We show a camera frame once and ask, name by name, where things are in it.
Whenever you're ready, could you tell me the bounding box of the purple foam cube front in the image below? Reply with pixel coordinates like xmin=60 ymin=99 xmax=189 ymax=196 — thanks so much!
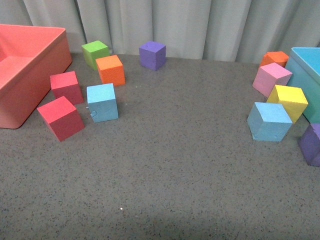
xmin=298 ymin=123 xmax=320 ymax=167

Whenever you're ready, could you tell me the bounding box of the red foam cube front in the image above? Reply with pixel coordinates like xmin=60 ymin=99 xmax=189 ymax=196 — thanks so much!
xmin=37 ymin=96 xmax=85 ymax=142

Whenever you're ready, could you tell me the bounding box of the orange foam cube right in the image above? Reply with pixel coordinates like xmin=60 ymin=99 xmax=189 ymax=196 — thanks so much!
xmin=259 ymin=51 xmax=289 ymax=68

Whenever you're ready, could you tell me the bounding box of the light blue foam cube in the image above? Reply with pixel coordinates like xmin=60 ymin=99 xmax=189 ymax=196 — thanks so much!
xmin=247 ymin=102 xmax=293 ymax=142

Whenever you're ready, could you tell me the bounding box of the purple foam cube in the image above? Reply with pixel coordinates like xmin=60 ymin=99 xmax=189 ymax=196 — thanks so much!
xmin=298 ymin=123 xmax=320 ymax=167
xmin=139 ymin=41 xmax=166 ymax=71

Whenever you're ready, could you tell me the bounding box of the orange foam cube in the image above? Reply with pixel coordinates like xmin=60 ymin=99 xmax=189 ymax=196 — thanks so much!
xmin=259 ymin=51 xmax=289 ymax=68
xmin=95 ymin=55 xmax=126 ymax=87

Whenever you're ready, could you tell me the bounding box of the orange foam cube left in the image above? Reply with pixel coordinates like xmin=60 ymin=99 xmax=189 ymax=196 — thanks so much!
xmin=95 ymin=55 xmax=126 ymax=87

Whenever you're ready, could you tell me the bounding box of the purple foam cube back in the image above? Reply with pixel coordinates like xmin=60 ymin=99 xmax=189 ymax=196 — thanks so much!
xmin=139 ymin=41 xmax=166 ymax=71

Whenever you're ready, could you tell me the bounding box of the cyan plastic bin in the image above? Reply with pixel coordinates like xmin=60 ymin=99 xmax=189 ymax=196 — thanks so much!
xmin=285 ymin=47 xmax=320 ymax=124

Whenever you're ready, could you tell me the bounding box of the yellow foam cube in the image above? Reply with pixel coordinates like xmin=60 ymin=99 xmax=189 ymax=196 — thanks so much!
xmin=266 ymin=84 xmax=309 ymax=124

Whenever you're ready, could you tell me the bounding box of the pink plastic bin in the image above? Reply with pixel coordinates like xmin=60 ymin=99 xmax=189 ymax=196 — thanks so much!
xmin=0 ymin=24 xmax=72 ymax=129

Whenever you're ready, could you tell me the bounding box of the grey curtain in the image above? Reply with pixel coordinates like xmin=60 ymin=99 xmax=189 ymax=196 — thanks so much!
xmin=0 ymin=0 xmax=320 ymax=63

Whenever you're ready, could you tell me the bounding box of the green foam cube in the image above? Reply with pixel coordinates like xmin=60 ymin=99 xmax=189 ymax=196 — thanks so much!
xmin=81 ymin=40 xmax=110 ymax=70

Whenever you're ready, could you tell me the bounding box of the red foam cube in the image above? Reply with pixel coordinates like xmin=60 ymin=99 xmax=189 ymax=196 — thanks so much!
xmin=37 ymin=96 xmax=85 ymax=142
xmin=50 ymin=71 xmax=84 ymax=105

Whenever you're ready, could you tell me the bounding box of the pink foam cube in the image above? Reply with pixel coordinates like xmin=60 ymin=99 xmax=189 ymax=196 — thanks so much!
xmin=252 ymin=62 xmax=293 ymax=97

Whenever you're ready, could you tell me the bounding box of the red foam cube rear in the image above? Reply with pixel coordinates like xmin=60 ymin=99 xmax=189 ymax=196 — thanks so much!
xmin=50 ymin=71 xmax=84 ymax=105

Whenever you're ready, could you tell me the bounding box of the light blue cube with dent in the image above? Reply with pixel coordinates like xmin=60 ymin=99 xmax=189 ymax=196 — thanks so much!
xmin=86 ymin=83 xmax=119 ymax=123

